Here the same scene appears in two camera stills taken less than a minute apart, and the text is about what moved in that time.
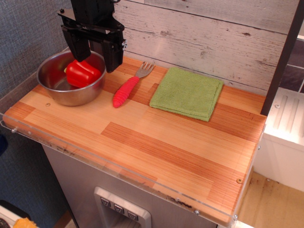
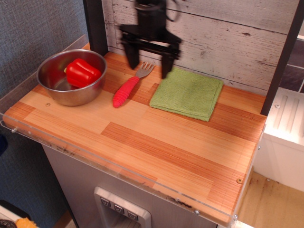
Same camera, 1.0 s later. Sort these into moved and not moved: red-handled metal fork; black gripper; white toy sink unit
Moved: black gripper
Not moved: red-handled metal fork; white toy sink unit
